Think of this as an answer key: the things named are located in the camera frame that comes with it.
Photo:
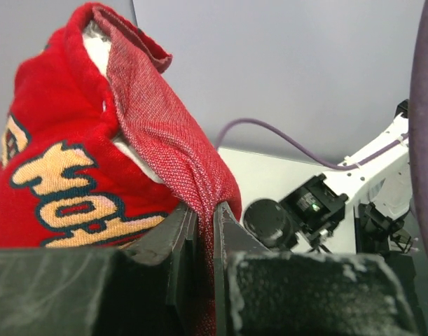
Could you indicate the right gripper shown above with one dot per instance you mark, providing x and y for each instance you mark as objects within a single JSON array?
[{"x": 271, "y": 224}]

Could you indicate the white pillow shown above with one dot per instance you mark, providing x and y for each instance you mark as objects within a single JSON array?
[{"x": 98, "y": 47}]

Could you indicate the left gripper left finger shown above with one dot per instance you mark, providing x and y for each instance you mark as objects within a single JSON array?
[{"x": 144, "y": 289}]

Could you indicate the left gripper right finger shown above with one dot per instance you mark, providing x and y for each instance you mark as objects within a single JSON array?
[{"x": 262, "y": 292}]

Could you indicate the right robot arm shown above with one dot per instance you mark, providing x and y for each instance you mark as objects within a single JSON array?
[{"x": 357, "y": 205}]

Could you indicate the red printed pillowcase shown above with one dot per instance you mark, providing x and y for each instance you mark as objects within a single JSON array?
[{"x": 63, "y": 183}]

